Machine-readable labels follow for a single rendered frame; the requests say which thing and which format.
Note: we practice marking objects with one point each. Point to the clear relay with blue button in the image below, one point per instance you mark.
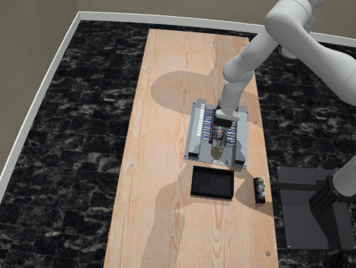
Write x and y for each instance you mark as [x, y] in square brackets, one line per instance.
[261, 195]

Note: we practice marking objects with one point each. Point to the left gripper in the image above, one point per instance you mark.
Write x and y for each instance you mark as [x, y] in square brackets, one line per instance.
[225, 115]

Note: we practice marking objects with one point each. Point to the clear relay with orange button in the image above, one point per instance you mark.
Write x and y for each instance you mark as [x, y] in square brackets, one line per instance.
[260, 179]

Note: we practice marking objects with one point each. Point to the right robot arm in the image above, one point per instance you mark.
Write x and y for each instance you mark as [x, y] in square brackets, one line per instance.
[313, 4]

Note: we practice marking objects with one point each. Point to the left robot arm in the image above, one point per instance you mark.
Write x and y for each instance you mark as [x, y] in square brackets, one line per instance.
[285, 25]

